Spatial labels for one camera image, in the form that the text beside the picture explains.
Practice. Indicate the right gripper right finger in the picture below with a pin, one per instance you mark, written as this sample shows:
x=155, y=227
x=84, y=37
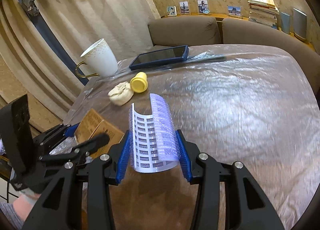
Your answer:
x=246, y=204

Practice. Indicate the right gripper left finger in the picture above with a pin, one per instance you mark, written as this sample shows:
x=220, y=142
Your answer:
x=59, y=180

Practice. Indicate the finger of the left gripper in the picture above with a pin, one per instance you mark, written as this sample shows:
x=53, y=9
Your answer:
x=77, y=147
x=56, y=134

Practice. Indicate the brown cardboard box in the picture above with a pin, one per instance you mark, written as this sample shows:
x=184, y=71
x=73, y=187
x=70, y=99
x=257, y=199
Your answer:
x=94, y=124

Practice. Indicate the beige tissue ball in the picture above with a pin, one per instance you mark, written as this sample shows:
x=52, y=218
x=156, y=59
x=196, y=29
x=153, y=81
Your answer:
x=121, y=94

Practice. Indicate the purple bristle hair roller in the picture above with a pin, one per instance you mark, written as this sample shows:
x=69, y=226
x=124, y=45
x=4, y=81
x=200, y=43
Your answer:
x=153, y=140

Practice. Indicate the person left hand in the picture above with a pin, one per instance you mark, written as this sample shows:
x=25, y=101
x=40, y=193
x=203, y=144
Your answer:
x=24, y=204

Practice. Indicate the dark blue tablet case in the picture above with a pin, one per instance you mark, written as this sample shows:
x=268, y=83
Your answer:
x=160, y=57

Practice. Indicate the beige curtain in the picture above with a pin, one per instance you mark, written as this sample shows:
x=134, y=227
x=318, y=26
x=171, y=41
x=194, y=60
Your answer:
x=29, y=65

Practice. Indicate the brown sofa left cushion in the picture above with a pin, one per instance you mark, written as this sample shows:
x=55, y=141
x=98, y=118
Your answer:
x=184, y=30

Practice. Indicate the brown sofa cushion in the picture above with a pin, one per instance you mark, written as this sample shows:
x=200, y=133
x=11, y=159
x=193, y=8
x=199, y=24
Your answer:
x=184, y=30
x=236, y=31

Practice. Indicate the brown sofa right cushion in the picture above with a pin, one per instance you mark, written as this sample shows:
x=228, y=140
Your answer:
x=236, y=31

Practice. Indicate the blue grey speaker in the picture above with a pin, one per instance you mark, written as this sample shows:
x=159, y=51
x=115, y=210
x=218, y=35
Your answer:
x=285, y=22

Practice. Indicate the stack of books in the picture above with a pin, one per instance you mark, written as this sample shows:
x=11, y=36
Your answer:
x=263, y=12

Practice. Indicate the white mug gold handle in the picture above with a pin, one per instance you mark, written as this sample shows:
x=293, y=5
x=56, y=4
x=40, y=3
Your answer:
x=100, y=59

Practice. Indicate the photo frame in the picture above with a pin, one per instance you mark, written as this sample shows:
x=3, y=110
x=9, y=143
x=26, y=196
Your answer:
x=203, y=7
x=171, y=11
x=184, y=7

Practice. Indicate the photo frame landscape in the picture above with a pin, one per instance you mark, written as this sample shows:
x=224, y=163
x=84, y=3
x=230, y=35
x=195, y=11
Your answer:
x=234, y=11

